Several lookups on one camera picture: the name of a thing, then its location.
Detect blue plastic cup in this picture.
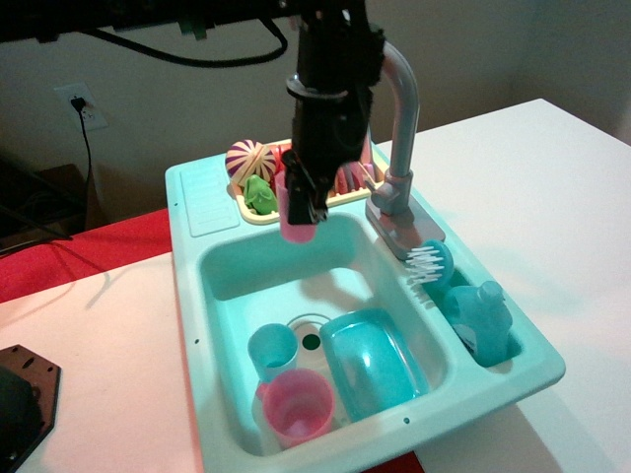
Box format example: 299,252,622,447
247,323,299,382

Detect teal dish brush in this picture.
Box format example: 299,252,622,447
405,239,455,290

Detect small pink plastic cup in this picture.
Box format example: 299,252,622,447
275,170,316,243

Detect teal rectangular plastic tray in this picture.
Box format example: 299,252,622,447
319,308,430,422

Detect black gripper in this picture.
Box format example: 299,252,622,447
282,74,373,226

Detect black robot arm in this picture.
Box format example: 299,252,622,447
1,1,386,226

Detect pink toy plates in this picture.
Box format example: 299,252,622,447
334,162,366,195

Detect grey toy faucet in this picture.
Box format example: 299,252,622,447
285,0,447,261

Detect pink toy knife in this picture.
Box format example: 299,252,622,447
360,127,373,164

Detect pink plastic mug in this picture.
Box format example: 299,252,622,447
255,369,336,449

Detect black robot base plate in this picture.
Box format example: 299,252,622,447
1,344,61,472

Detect white wall outlet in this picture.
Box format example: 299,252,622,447
53,82,108,131

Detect blue toy soap bottle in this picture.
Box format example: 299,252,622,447
443,281,513,368

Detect cream dish rack basket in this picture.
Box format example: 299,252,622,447
230,139,387,225

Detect green toy pepper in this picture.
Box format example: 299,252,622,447
244,174,279,216

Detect black power cable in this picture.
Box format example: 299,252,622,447
0,97,114,297

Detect red cloth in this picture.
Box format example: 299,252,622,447
1,209,172,303

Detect teal toy sink unit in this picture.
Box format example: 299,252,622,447
166,156,565,472

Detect purple striped toy ball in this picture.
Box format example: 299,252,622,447
225,139,276,187

